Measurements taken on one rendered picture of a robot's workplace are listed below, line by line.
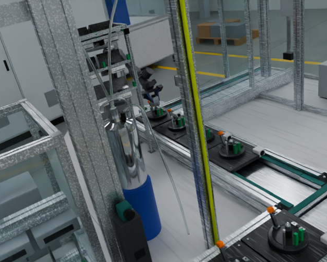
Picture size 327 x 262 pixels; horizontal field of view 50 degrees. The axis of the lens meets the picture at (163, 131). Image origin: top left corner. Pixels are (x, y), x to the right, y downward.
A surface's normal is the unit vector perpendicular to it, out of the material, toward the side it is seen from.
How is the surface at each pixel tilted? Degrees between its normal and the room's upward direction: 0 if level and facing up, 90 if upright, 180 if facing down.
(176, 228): 0
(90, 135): 90
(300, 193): 0
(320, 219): 0
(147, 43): 90
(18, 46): 90
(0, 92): 90
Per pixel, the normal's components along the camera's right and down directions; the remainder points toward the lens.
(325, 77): -0.82, 0.37
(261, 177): -0.17, -0.88
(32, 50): 0.67, 0.22
